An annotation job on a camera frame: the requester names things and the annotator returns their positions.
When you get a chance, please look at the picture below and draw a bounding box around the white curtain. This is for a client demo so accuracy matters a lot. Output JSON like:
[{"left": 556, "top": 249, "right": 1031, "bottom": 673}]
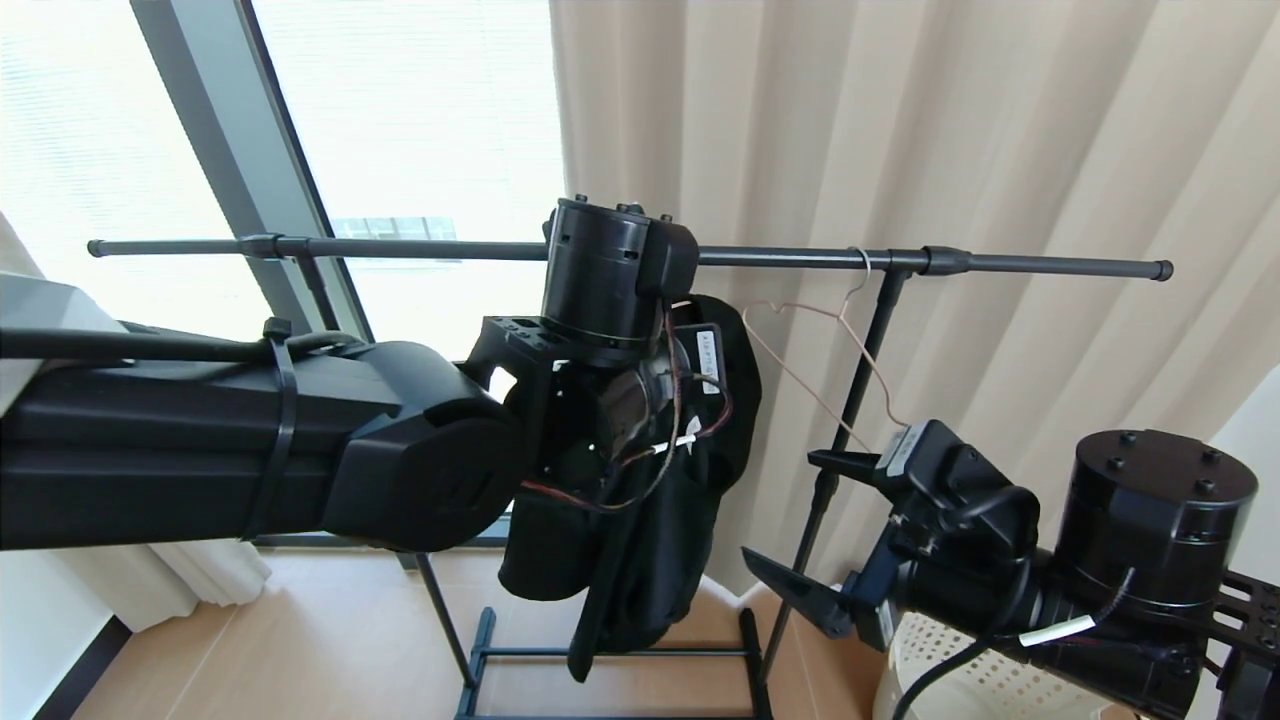
[{"left": 0, "top": 210, "right": 271, "bottom": 633}]

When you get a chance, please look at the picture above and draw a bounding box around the white laundry basket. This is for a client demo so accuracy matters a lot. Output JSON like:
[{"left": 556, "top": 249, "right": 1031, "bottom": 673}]
[{"left": 873, "top": 610, "right": 1141, "bottom": 720}]

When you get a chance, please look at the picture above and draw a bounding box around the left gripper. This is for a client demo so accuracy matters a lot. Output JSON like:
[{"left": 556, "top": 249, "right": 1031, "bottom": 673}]
[{"left": 598, "top": 325, "right": 728, "bottom": 461}]

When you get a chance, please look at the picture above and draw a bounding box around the pink clothes hanger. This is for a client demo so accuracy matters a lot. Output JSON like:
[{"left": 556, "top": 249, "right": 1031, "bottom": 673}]
[{"left": 742, "top": 247, "right": 911, "bottom": 454}]

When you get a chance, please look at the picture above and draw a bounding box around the beige curtain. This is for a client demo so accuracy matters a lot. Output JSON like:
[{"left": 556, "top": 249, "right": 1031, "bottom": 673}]
[{"left": 550, "top": 0, "right": 1280, "bottom": 623}]

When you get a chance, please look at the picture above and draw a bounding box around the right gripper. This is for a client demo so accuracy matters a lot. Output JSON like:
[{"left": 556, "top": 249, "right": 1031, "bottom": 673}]
[{"left": 742, "top": 448, "right": 1053, "bottom": 649}]

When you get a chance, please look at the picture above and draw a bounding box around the black clothes rack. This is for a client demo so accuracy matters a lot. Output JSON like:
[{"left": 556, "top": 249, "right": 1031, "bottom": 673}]
[{"left": 87, "top": 235, "right": 1174, "bottom": 720}]

